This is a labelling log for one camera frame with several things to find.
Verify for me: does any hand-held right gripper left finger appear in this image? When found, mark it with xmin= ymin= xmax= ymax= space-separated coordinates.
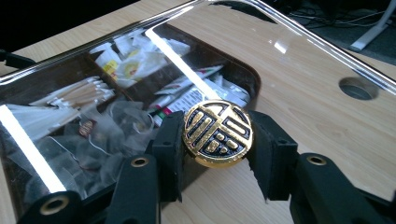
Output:
xmin=146 ymin=110 xmax=187 ymax=203

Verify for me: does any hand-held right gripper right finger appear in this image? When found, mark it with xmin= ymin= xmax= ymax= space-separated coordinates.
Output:
xmin=247 ymin=110 xmax=300 ymax=202

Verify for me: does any dark square compartment box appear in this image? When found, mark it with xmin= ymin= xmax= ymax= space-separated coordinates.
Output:
xmin=0 ymin=22 xmax=262 ymax=224

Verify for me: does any pile of red label sachets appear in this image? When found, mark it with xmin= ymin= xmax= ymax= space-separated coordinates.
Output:
xmin=148 ymin=64 xmax=250 ymax=128

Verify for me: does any pile of brown stick packets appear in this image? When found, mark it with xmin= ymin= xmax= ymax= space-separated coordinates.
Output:
xmin=5 ymin=75 xmax=117 ymax=142

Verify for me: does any pile of clear tea bags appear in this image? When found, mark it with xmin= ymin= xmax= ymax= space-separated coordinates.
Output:
xmin=17 ymin=100 xmax=161 ymax=202

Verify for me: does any pile of yellow label packets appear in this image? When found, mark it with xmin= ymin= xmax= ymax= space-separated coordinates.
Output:
xmin=89 ymin=28 xmax=191 ymax=91

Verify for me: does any grey table cable grommet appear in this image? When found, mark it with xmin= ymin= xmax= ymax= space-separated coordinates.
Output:
xmin=338 ymin=77 xmax=380 ymax=101

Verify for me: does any bundle of floor cables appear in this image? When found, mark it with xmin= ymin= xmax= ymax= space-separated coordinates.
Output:
xmin=288 ymin=7 xmax=391 ymax=29

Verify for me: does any white desk frame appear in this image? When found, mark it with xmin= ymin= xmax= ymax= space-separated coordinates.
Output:
xmin=348 ymin=0 xmax=396 ymax=52

